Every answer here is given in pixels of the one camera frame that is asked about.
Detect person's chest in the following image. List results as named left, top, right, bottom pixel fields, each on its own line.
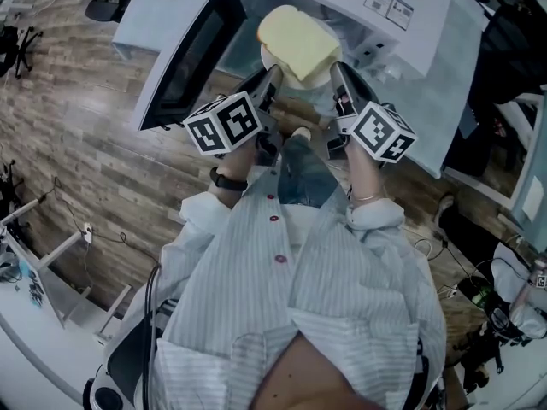
left=251, top=331, right=385, bottom=410

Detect person's left forearm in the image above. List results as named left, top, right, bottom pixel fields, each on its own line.
left=211, top=141, right=260, bottom=208

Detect black green backpack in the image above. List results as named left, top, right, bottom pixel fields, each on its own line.
left=456, top=273, right=526, bottom=349

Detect blue jeans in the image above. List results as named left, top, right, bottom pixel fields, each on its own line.
left=277, top=133, right=345, bottom=208

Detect pale striped shirt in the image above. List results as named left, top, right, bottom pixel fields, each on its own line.
left=153, top=167, right=448, bottom=410

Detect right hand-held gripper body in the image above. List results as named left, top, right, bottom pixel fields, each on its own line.
left=326, top=78, right=418, bottom=165

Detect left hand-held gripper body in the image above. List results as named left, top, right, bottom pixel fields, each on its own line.
left=183, top=73, right=285, bottom=166

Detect white paper sheet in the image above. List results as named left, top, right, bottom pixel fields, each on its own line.
left=520, top=175, right=545, bottom=223

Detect black cable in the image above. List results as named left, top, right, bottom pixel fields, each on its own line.
left=142, top=262, right=164, bottom=410

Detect white glass-top table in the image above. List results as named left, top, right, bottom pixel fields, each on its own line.
left=442, top=87, right=547, bottom=230

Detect white plate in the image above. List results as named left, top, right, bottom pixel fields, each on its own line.
left=259, top=43, right=343, bottom=91

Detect black wristband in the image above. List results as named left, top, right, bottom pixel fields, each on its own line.
left=209, top=167, right=250, bottom=193

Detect person's right forearm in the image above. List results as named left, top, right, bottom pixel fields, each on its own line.
left=345, top=141, right=385, bottom=208

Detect plain white table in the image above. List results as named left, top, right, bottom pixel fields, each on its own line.
left=0, top=198, right=133, bottom=410

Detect slice of yellow bread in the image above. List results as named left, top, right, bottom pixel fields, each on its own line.
left=256, top=4, right=343, bottom=83

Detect black office chair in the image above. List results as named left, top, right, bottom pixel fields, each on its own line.
left=84, top=0, right=130, bottom=23
left=0, top=26, right=44, bottom=79

